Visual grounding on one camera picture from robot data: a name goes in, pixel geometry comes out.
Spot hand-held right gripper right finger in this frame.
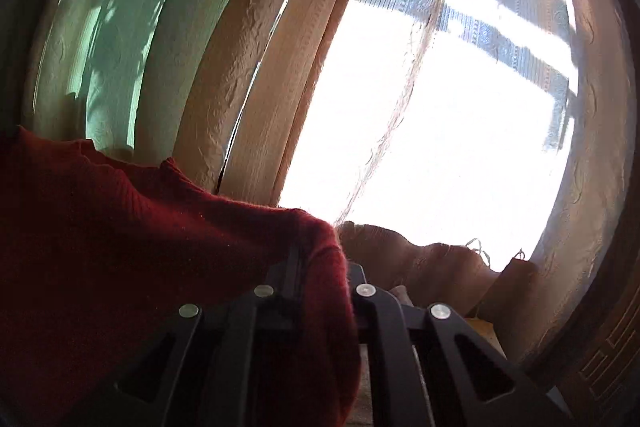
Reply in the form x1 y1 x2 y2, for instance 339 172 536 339
348 262 576 427

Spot beige embossed curtain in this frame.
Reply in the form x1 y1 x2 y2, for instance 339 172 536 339
220 0 636 358
20 0 341 208

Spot yellow paw print blanket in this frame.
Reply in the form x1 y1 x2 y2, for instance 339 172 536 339
462 314 506 355

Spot red knit sweater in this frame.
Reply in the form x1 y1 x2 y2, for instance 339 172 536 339
0 127 362 427

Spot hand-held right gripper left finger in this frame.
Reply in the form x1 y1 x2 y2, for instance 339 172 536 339
62 248 305 427

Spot carved dark wooden panel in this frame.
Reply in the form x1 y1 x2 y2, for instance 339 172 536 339
560 287 640 427

